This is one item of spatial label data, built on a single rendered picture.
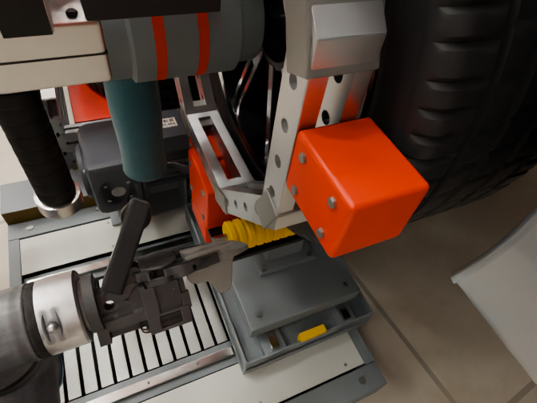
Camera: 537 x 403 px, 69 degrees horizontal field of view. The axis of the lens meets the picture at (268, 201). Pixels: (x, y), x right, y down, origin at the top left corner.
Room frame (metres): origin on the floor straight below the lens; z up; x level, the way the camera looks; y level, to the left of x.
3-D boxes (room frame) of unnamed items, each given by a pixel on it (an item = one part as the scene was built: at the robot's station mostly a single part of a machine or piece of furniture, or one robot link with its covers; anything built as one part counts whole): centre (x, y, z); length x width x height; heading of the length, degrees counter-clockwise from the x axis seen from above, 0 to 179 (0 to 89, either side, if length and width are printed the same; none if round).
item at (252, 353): (0.59, -0.04, 0.13); 0.50 x 0.36 x 0.10; 32
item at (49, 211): (0.23, 0.21, 0.83); 0.04 x 0.04 x 0.16
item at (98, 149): (0.74, 0.30, 0.26); 0.42 x 0.18 x 0.35; 122
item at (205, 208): (0.52, 0.07, 0.48); 0.16 x 0.12 x 0.17; 122
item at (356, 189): (0.24, -0.07, 0.85); 0.09 x 0.08 x 0.07; 32
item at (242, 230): (0.45, -0.04, 0.51); 0.29 x 0.06 x 0.06; 122
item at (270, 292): (0.59, -0.04, 0.32); 0.40 x 0.30 x 0.28; 32
